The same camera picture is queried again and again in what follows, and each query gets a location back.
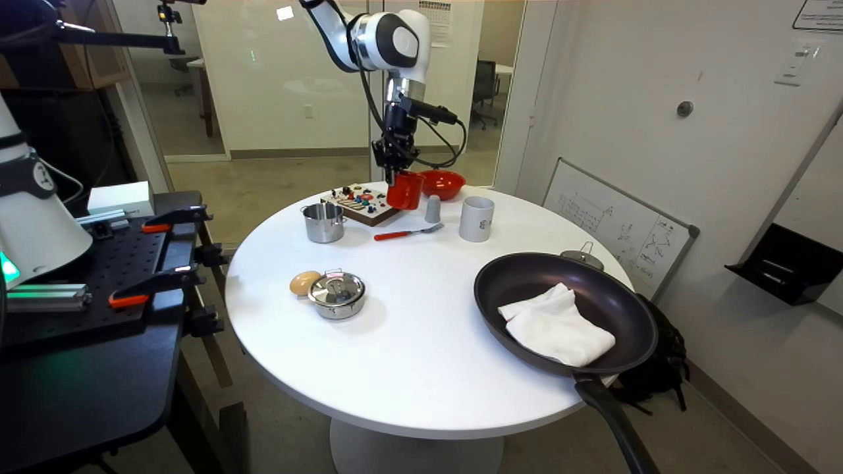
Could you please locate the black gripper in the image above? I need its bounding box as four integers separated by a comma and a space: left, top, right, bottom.
371, 122, 421, 189

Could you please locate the black camera stand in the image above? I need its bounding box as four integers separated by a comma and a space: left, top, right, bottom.
48, 0, 209, 57

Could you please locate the black robot cart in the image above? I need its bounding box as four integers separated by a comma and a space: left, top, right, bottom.
0, 189, 233, 474

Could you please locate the paper sheet on door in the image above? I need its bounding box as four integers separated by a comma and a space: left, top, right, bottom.
430, 7, 453, 49

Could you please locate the dark frying pan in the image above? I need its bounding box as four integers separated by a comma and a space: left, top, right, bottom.
472, 251, 662, 474

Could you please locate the white door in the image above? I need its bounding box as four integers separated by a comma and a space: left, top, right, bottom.
367, 0, 487, 181

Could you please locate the dark office chair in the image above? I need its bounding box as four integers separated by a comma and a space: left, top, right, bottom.
468, 57, 500, 133

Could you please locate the small steel container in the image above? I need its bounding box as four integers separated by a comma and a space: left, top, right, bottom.
558, 243, 605, 273

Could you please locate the black backpack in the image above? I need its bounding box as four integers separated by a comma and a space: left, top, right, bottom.
608, 293, 694, 414

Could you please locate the small white wall label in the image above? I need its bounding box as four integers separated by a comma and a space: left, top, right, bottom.
773, 64, 804, 90

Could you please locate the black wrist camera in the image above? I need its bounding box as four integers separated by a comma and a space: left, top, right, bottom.
403, 97, 462, 126

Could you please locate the red enamel cup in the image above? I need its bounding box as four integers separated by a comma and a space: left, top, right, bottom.
385, 172, 424, 214

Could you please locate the black wall tray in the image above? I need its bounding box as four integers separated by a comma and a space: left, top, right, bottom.
725, 222, 843, 309

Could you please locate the framed wall notice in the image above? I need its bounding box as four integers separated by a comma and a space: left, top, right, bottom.
790, 0, 843, 35

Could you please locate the grey metal bar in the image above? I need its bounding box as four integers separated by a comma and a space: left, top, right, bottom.
3, 281, 92, 316

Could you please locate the whiteboard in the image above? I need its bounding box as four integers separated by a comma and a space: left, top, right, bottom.
540, 156, 703, 299

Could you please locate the black clamp with orange handle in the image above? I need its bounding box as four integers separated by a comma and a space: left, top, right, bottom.
106, 260, 204, 310
139, 206, 213, 237

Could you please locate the red bowl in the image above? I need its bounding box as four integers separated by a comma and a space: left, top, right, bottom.
420, 168, 468, 203

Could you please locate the open steel cup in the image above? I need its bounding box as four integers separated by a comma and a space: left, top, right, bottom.
301, 199, 349, 247

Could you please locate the white folded cloth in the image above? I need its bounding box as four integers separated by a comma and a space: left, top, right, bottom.
495, 281, 620, 368

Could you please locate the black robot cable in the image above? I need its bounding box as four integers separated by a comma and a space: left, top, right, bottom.
413, 114, 472, 172
345, 12, 391, 147

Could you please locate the white printed mug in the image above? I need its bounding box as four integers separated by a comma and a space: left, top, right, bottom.
455, 195, 499, 244

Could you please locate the white box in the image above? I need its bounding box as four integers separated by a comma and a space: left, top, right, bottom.
84, 178, 156, 222

